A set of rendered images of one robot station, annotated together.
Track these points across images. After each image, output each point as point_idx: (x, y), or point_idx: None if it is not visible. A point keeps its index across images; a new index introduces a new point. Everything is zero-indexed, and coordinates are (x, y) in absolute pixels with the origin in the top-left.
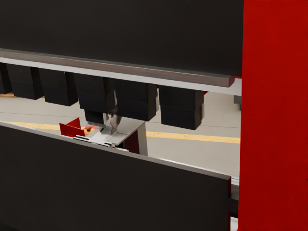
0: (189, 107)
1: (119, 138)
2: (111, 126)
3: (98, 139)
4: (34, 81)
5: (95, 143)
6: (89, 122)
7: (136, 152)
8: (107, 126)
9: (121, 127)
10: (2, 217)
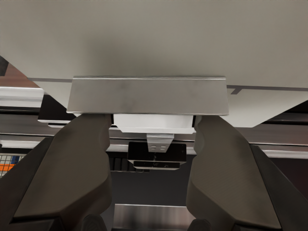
0: None
1: (259, 113)
2: (169, 113)
3: (154, 125)
4: None
5: (163, 137)
6: (126, 218)
7: None
8: (131, 111)
9: (258, 14)
10: None
